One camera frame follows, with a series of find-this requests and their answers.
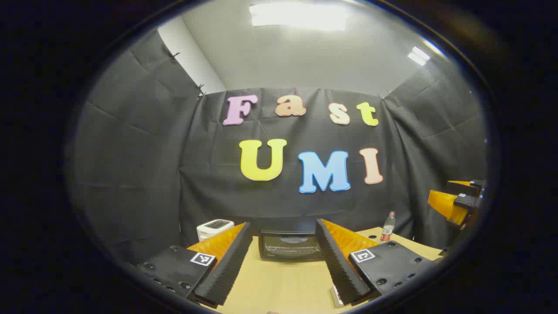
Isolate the large ceiling light panel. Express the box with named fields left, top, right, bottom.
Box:
left=249, top=2, right=349, bottom=31

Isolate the clear red label water bottle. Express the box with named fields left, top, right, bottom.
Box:
left=380, top=212, right=396, bottom=242

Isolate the black backdrop cloth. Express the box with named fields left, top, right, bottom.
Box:
left=65, top=28, right=488, bottom=266

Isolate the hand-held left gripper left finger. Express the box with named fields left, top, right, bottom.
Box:
left=131, top=222, right=254, bottom=307

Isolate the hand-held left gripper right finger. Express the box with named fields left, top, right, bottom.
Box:
left=315, top=218, right=439, bottom=307

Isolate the white toaster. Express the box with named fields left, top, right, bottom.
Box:
left=196, top=219, right=235, bottom=242

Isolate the black electric oven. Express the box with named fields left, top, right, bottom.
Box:
left=259, top=230, right=326, bottom=262

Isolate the small ceiling light panel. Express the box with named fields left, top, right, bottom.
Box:
left=408, top=46, right=431, bottom=66

